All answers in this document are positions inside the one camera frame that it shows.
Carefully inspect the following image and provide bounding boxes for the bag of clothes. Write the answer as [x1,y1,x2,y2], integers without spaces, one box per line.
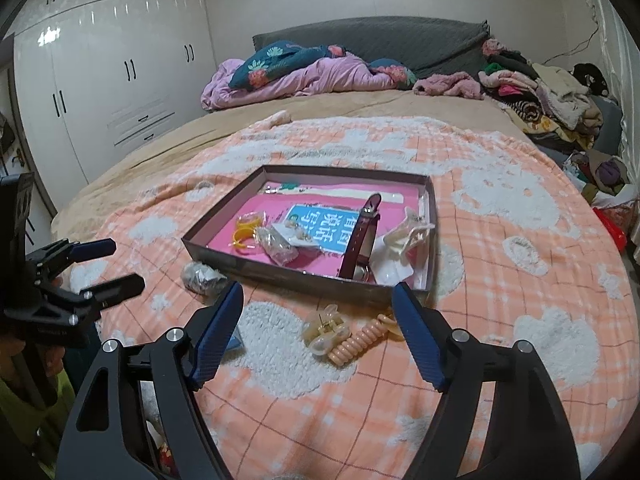
[565,150,633,208]

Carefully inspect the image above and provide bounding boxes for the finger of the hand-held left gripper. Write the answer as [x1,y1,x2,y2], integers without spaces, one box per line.
[42,274,146,318]
[27,238,117,281]

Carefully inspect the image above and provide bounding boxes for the earring card packet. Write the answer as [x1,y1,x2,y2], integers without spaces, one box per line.
[272,220,321,251]

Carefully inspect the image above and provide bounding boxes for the maroon watch strap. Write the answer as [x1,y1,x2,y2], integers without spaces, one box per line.
[337,193,383,282]

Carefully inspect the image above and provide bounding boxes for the pink duvet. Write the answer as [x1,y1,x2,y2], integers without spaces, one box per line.
[201,52,416,111]

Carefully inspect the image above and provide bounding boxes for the peach spiral hair tie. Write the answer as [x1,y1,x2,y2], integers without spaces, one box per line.
[330,312,402,368]

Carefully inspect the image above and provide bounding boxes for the white plastic packet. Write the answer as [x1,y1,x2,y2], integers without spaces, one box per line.
[372,255,416,286]

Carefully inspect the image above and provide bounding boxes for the pile of clothes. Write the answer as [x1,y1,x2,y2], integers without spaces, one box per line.
[477,39,606,151]

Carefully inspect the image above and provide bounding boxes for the shallow grey cardboard tray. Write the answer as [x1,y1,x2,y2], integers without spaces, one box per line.
[181,164,438,295]

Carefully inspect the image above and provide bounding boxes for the yellow hair ties packet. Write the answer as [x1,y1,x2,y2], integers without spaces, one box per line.
[231,212,268,252]

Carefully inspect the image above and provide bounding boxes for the grey headboard cover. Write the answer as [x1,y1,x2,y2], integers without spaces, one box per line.
[252,19,491,78]

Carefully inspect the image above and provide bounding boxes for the black bag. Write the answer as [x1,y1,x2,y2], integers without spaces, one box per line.
[572,62,608,96]

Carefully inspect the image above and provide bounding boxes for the black wall cable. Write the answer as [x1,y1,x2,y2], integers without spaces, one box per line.
[545,20,601,66]

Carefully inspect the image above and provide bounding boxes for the red bag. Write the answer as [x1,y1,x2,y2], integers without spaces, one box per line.
[595,200,628,253]

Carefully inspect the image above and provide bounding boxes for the pink book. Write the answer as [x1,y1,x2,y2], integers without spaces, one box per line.
[210,180,426,286]

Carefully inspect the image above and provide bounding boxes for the grey cushion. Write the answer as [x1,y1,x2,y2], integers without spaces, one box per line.
[590,95,623,151]

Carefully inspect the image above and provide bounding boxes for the teal floral quilt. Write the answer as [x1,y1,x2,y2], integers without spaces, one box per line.
[229,40,417,92]

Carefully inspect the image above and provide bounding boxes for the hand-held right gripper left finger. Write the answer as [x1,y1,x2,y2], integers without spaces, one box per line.
[55,282,245,480]

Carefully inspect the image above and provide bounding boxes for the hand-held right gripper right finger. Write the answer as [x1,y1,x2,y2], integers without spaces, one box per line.
[391,281,583,480]

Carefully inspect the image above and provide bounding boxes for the orange plaid cloud blanket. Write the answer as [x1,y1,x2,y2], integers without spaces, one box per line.
[70,117,640,480]

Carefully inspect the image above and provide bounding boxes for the dark silvery crumpled bundle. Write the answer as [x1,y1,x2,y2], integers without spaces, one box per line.
[181,261,228,296]

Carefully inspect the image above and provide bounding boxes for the beige bed sheet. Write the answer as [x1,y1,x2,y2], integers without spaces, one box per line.
[50,89,501,241]

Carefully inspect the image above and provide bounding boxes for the clear hair claw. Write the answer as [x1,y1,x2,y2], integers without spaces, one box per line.
[382,206,437,263]

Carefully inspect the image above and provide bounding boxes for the person's left forearm green sleeve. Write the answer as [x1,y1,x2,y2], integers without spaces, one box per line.
[0,375,76,466]

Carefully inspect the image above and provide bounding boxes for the clear plastic bag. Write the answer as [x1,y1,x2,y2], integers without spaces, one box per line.
[257,225,297,266]

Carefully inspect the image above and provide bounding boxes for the beige hair claw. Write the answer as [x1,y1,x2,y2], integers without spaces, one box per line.
[301,305,351,358]

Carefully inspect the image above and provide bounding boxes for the white wardrobe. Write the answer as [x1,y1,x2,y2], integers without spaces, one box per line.
[12,0,211,186]

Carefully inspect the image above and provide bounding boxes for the person's left hand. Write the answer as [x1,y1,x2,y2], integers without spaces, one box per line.
[45,346,68,378]

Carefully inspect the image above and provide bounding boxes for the pink fluffy garment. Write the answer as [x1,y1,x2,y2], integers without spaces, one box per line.
[412,72,483,100]

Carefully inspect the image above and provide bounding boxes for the white curtain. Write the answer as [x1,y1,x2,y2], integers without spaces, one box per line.
[590,0,640,271]

